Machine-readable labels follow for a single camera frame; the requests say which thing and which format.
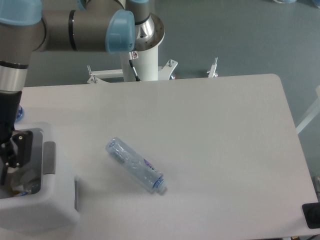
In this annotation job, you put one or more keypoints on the white trash can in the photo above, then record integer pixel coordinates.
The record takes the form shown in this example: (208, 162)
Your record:
(56, 204)

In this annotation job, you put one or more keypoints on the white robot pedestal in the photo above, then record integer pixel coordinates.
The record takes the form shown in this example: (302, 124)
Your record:
(142, 64)

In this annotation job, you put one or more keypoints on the crumpled paper trash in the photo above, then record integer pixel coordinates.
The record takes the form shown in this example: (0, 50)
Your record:
(25, 183)

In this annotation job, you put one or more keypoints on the white frame at right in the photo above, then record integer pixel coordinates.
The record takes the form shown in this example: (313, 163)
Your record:
(309, 114)

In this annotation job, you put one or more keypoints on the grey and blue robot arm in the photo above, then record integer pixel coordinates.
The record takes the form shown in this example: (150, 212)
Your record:
(25, 27)

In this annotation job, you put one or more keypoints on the blue label drink bottle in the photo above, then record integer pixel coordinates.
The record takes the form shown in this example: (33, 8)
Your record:
(20, 114)

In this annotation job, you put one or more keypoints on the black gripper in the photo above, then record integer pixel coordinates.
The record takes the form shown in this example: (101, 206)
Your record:
(17, 148)

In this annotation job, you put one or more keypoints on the black device at table edge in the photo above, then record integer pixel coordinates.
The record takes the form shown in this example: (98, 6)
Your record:
(311, 213)

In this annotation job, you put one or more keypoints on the clear blue plastic bottle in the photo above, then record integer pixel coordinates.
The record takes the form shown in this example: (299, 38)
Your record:
(141, 169)

